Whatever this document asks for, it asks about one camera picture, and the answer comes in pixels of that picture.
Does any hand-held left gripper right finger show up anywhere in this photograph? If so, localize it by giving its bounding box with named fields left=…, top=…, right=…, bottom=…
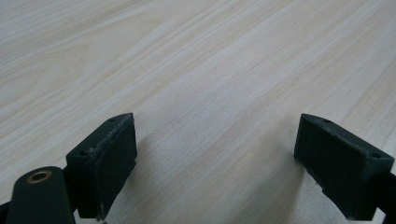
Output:
left=293, top=113, right=396, bottom=222

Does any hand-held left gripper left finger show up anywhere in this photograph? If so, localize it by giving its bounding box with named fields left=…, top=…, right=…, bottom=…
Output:
left=64, top=112, right=138, bottom=222

